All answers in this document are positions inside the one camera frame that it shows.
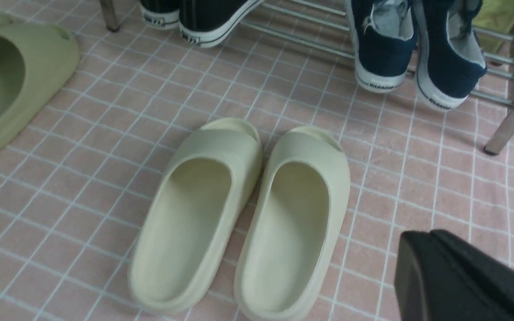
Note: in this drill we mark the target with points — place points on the steel shoe rack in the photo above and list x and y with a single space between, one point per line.
304 22

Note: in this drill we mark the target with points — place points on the left cream foam slide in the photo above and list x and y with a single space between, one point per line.
205 187

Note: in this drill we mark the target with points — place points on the cream foam slide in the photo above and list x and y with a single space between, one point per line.
205 187
300 209

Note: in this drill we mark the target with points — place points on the black canvas sneaker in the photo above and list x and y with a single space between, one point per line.
161 14
207 23

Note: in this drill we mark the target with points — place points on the right green foam slide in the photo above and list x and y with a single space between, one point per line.
36 61

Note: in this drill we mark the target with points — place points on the navy slip-on shoe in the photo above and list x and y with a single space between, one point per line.
384 36
450 59

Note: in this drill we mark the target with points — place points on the right cream foam slide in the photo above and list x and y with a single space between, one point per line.
300 209

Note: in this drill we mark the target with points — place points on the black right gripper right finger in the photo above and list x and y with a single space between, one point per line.
494 279

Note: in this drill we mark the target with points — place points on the right black canvas sneaker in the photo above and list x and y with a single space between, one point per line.
207 23

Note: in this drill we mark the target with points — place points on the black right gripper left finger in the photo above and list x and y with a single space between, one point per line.
429 286

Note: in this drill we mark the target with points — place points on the left black canvas sneaker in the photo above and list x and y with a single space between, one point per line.
161 14

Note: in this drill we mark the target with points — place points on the pink checked floor mat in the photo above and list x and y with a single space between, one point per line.
76 185

